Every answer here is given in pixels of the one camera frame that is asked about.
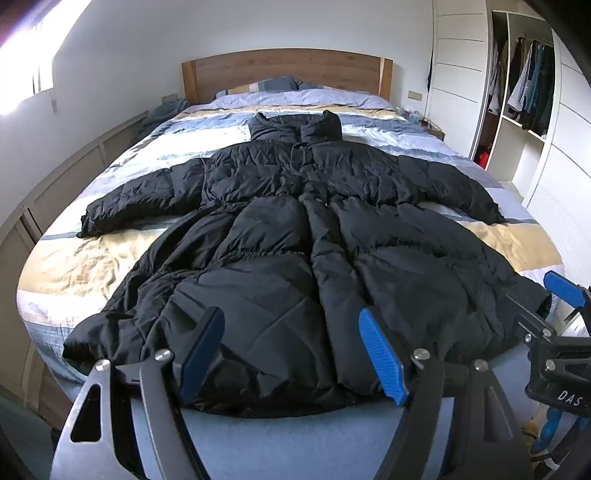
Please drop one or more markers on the person's right hand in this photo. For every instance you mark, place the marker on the person's right hand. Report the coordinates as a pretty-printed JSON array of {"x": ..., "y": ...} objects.
[{"x": 550, "y": 431}]

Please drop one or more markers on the blue-grey crumpled cloth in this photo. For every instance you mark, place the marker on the blue-grey crumpled cloth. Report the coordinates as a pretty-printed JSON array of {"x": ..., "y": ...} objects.
[{"x": 159, "y": 115}]

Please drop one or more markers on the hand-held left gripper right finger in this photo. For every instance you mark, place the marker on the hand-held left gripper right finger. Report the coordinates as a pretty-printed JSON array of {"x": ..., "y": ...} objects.
[{"x": 383, "y": 355}]

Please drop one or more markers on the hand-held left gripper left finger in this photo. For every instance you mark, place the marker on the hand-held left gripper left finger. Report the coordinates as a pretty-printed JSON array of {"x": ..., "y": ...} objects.
[{"x": 203, "y": 351}]

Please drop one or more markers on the beige wall switch plate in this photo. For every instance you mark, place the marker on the beige wall switch plate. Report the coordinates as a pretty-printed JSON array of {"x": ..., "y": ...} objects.
[
  {"x": 415, "y": 96},
  {"x": 169, "y": 97}
]

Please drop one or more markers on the red container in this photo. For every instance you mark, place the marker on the red container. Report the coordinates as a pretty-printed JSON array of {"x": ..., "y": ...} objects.
[{"x": 483, "y": 159}]

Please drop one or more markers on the row of hanging clothes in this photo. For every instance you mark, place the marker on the row of hanging clothes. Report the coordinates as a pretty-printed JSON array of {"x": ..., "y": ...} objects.
[{"x": 531, "y": 87}]

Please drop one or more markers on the blue striped pillow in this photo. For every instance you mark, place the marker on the blue striped pillow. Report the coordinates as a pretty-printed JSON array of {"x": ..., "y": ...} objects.
[{"x": 272, "y": 85}]

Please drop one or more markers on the wooden bed headboard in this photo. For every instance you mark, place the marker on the wooden bed headboard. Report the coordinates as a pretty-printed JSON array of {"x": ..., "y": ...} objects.
[{"x": 286, "y": 69}]

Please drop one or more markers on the black puffer coat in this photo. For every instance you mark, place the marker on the black puffer coat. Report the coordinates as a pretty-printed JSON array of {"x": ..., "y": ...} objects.
[{"x": 295, "y": 258}]

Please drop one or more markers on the wooden panelled window ledge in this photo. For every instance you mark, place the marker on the wooden panelled window ledge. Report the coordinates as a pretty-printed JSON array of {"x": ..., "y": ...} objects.
[{"x": 55, "y": 180}]

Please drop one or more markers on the bed with striped duvet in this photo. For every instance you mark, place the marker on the bed with striped duvet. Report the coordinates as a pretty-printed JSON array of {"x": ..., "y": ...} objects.
[{"x": 106, "y": 251}]

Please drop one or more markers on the bright window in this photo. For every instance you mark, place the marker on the bright window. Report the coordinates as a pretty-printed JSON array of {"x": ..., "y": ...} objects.
[{"x": 27, "y": 78}]

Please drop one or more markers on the white wardrobe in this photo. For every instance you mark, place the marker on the white wardrobe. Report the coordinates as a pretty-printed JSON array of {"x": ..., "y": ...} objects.
[{"x": 466, "y": 78}]

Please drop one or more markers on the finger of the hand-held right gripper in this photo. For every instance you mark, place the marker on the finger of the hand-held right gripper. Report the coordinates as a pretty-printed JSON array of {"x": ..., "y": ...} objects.
[
  {"x": 564, "y": 285},
  {"x": 531, "y": 321}
]

